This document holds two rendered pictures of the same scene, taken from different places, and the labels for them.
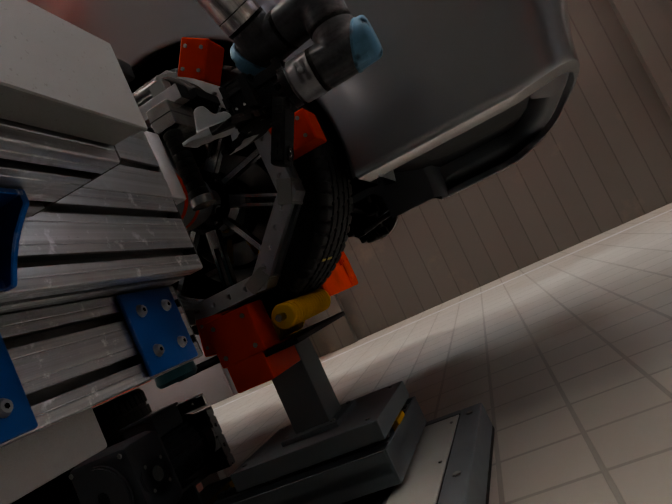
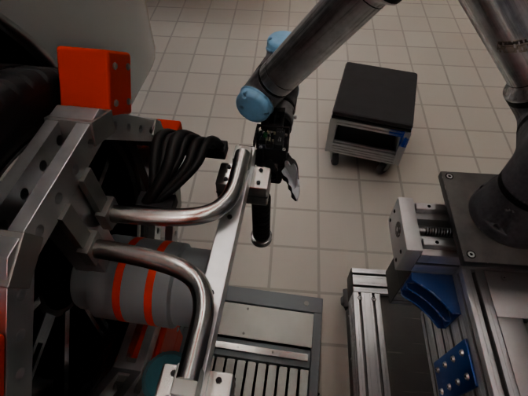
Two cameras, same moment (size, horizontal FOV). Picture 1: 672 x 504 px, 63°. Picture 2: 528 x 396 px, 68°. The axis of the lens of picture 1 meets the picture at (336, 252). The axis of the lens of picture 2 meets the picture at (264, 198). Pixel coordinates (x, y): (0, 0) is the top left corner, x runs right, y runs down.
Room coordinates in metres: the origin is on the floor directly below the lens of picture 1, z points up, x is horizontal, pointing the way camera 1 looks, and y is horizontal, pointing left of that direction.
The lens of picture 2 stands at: (1.03, 0.61, 1.46)
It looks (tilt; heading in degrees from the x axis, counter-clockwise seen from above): 53 degrees down; 261
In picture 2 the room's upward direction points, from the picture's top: straight up
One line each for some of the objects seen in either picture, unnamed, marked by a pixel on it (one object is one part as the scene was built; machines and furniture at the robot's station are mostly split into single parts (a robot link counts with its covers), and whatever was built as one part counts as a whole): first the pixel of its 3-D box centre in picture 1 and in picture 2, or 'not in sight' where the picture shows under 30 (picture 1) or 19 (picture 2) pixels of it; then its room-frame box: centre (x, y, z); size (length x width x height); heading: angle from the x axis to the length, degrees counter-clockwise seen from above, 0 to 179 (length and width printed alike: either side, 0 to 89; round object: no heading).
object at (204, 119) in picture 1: (204, 123); (293, 176); (0.89, 0.11, 0.85); 0.09 x 0.03 x 0.06; 103
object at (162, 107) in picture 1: (174, 120); (243, 183); (0.99, 0.17, 0.93); 0.09 x 0.05 x 0.05; 162
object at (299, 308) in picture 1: (303, 307); not in sight; (1.30, 0.13, 0.51); 0.29 x 0.06 x 0.06; 162
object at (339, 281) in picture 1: (318, 271); not in sight; (3.45, 0.15, 0.69); 0.52 x 0.17 x 0.35; 162
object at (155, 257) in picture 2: not in sight; (129, 296); (1.15, 0.40, 1.03); 0.19 x 0.18 x 0.11; 162
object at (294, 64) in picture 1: (304, 77); (279, 118); (0.88, -0.07, 0.85); 0.08 x 0.05 x 0.08; 162
